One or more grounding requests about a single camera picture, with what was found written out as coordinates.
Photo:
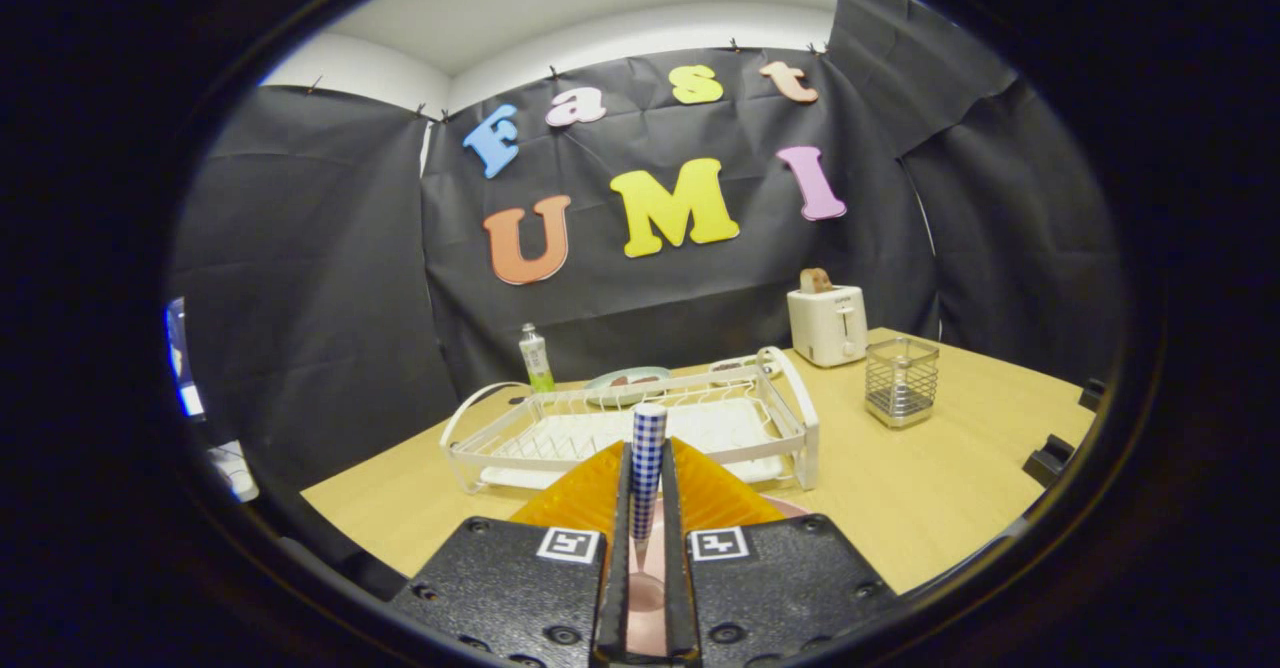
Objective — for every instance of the white divided sauce dish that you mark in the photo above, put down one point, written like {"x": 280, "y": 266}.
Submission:
{"x": 735, "y": 363}

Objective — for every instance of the black backdrop cloth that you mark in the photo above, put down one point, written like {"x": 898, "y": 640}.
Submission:
{"x": 330, "y": 298}

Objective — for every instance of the green dish soap bottle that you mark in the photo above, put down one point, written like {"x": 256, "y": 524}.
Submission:
{"x": 537, "y": 358}

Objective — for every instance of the bright blue screen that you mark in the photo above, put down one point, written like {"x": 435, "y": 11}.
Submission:
{"x": 188, "y": 388}

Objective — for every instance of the pink plate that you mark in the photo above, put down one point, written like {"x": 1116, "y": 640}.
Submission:
{"x": 648, "y": 628}

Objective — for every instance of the brown toast slice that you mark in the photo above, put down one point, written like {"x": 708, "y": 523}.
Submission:
{"x": 816, "y": 281}

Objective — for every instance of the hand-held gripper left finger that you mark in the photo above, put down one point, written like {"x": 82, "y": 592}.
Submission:
{"x": 617, "y": 598}

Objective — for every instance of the black table clamp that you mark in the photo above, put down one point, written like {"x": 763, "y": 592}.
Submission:
{"x": 1048, "y": 460}
{"x": 1092, "y": 394}

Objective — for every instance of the pale green plate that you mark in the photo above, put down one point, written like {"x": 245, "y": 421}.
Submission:
{"x": 650, "y": 373}

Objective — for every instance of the white toaster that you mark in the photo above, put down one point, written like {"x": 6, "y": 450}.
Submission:
{"x": 825, "y": 328}

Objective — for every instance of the white object beside table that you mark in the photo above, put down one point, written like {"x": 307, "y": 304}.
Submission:
{"x": 235, "y": 470}

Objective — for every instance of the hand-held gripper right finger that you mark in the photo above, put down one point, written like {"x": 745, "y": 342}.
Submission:
{"x": 680, "y": 598}

